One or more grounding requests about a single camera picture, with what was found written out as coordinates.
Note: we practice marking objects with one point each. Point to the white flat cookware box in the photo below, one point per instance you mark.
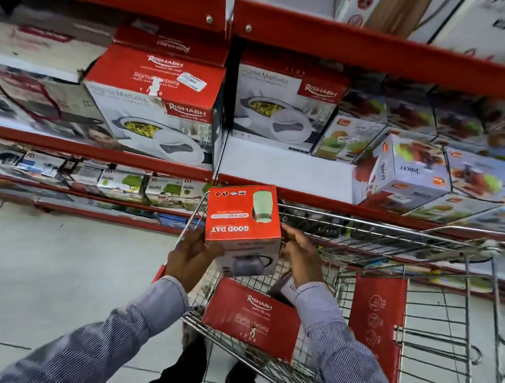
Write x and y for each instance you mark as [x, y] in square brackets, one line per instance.
[31, 49]

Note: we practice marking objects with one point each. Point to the person's right fingers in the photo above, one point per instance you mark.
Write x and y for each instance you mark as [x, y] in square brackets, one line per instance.
[290, 237]

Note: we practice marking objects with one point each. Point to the red white casserole box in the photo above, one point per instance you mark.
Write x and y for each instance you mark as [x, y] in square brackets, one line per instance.
[286, 106]
[152, 108]
[174, 43]

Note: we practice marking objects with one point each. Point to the person's left forearm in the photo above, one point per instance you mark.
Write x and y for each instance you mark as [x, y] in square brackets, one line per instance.
[96, 344]

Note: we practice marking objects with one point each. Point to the white box with wooden print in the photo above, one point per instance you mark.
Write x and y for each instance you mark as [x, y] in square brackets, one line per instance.
[394, 6]
[502, 29]

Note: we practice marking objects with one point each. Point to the orange kettle box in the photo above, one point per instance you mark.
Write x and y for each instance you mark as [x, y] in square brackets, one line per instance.
[243, 224]

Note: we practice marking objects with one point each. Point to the person's right forearm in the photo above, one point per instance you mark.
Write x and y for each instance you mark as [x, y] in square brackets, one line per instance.
[350, 366]

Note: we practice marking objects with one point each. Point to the person's left hand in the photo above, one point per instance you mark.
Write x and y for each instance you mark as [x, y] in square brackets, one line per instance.
[186, 261]

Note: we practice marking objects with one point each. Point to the small white juicer box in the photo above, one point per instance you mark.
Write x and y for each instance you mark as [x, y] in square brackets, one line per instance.
[344, 138]

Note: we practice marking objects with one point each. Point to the red cart seat flap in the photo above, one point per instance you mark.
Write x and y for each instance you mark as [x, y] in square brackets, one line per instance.
[376, 326]

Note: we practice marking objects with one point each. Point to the small white dark box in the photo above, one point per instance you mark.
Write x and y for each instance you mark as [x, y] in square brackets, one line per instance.
[286, 289]

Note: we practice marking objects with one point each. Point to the person's left fingers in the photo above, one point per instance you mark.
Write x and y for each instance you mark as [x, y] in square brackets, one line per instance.
[214, 251]

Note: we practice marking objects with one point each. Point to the metal shopping cart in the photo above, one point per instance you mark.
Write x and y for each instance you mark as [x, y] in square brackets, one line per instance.
[429, 321]

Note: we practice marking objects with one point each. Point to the red metal shelving unit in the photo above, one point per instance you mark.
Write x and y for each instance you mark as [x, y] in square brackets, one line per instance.
[326, 39]

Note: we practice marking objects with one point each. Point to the grey pressure cooker box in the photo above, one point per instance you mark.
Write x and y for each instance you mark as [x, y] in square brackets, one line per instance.
[34, 102]

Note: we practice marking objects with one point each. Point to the row of small appliance boxes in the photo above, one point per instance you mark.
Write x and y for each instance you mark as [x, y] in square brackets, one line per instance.
[89, 176]

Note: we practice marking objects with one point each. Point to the row of juicer boxes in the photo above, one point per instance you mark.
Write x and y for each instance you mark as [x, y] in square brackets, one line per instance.
[450, 114]

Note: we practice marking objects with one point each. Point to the person's right hand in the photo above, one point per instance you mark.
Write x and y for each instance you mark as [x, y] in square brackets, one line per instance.
[306, 262]

